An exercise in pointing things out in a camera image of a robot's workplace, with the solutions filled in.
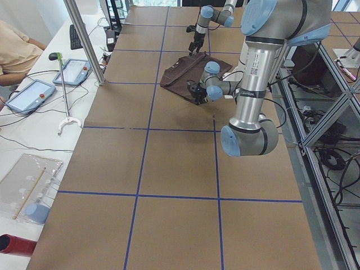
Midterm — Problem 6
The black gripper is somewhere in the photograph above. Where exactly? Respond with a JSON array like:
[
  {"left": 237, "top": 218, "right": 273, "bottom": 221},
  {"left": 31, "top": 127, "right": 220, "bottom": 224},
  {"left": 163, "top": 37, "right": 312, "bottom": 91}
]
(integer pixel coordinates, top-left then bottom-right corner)
[
  {"left": 188, "top": 31, "right": 206, "bottom": 54},
  {"left": 188, "top": 83, "right": 208, "bottom": 105}
]

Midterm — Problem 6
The dark brown t-shirt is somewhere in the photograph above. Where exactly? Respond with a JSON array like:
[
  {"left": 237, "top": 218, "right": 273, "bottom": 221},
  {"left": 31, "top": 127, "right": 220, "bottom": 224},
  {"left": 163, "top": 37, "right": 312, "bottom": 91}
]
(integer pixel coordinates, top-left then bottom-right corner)
[{"left": 160, "top": 52, "right": 232, "bottom": 104}]

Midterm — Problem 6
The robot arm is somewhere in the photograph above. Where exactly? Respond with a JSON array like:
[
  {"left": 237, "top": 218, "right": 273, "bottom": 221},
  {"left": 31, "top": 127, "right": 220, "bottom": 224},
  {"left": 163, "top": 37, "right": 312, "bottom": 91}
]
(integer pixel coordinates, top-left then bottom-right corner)
[
  {"left": 199, "top": 1, "right": 332, "bottom": 156},
  {"left": 182, "top": 0, "right": 247, "bottom": 56}
]

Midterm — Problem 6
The black keyboard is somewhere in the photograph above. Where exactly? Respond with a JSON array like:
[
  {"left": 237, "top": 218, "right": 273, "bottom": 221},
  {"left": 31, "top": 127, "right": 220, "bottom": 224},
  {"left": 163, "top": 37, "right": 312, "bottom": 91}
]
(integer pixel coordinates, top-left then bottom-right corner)
[{"left": 69, "top": 24, "right": 83, "bottom": 50}]

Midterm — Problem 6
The far teach pendant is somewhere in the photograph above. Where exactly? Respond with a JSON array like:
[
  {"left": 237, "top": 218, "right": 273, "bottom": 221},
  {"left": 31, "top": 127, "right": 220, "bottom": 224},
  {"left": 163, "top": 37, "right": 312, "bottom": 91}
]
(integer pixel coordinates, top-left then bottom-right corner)
[{"left": 62, "top": 58, "right": 91, "bottom": 87}]

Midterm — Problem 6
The teach pendant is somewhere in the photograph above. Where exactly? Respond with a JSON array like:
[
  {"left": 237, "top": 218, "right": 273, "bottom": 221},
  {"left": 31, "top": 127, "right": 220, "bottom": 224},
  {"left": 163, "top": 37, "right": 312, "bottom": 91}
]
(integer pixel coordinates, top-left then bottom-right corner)
[
  {"left": 62, "top": 58, "right": 91, "bottom": 87},
  {"left": 5, "top": 79, "right": 56, "bottom": 115}
]

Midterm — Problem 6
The near teach pendant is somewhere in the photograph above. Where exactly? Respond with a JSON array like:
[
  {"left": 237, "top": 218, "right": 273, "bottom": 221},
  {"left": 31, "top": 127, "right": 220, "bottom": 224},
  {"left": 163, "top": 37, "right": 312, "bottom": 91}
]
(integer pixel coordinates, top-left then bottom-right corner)
[{"left": 5, "top": 79, "right": 56, "bottom": 115}]

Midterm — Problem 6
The person in beige shirt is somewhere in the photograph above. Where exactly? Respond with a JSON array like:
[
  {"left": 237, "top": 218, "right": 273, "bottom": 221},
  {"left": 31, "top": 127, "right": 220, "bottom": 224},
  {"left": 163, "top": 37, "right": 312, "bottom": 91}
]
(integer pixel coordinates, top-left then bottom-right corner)
[{"left": 1, "top": 21, "right": 47, "bottom": 87}]

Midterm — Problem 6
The clear plastic tray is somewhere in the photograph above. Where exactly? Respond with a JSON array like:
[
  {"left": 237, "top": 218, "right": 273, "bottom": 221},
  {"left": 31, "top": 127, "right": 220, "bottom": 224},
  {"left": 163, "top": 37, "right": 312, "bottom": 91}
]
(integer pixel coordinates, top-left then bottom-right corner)
[{"left": 1, "top": 154, "right": 63, "bottom": 224}]

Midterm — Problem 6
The red cylinder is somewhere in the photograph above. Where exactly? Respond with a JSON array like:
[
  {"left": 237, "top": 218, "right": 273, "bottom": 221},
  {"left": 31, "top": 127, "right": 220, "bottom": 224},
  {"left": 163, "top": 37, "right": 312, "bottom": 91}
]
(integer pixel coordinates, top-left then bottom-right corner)
[{"left": 1, "top": 234, "right": 37, "bottom": 257}]

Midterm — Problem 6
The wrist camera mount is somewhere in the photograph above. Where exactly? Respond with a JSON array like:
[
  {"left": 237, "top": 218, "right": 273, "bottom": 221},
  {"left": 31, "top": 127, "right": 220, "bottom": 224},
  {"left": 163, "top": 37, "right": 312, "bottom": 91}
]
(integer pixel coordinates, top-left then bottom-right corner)
[{"left": 186, "top": 25, "right": 196, "bottom": 33}]

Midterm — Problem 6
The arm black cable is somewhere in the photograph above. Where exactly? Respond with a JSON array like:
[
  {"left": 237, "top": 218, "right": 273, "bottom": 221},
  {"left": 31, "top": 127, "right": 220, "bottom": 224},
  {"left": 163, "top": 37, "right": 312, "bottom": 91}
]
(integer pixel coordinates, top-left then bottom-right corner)
[{"left": 222, "top": 70, "right": 287, "bottom": 130}]

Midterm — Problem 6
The aluminium frame post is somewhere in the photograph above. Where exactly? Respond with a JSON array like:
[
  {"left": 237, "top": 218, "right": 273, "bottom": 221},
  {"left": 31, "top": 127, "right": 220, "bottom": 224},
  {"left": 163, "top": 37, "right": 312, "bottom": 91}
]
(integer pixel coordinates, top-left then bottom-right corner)
[{"left": 64, "top": 0, "right": 105, "bottom": 86}]

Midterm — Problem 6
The green handled reacher grabber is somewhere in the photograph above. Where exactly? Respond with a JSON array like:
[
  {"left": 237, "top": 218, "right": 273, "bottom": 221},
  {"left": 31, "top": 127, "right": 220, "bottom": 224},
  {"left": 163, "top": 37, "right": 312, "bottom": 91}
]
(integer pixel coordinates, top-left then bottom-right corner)
[{"left": 55, "top": 52, "right": 82, "bottom": 136}]

